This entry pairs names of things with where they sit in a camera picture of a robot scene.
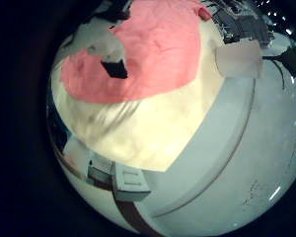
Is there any white round plant pot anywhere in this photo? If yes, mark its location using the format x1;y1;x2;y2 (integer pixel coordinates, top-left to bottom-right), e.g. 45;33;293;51
214;39;264;80

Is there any orange short-sleeved shirt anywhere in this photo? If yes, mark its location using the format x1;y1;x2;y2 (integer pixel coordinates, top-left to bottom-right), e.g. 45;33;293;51
59;0;213;105

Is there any plain white control box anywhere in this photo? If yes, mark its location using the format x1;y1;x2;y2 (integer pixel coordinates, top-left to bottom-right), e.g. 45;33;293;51
86;158;115;186

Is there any dark green plant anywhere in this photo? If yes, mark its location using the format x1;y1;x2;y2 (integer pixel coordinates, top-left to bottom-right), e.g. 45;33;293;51
260;44;296;104

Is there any white control box with vents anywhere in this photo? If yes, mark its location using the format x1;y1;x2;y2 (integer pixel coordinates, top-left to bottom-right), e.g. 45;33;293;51
111;163;153;202

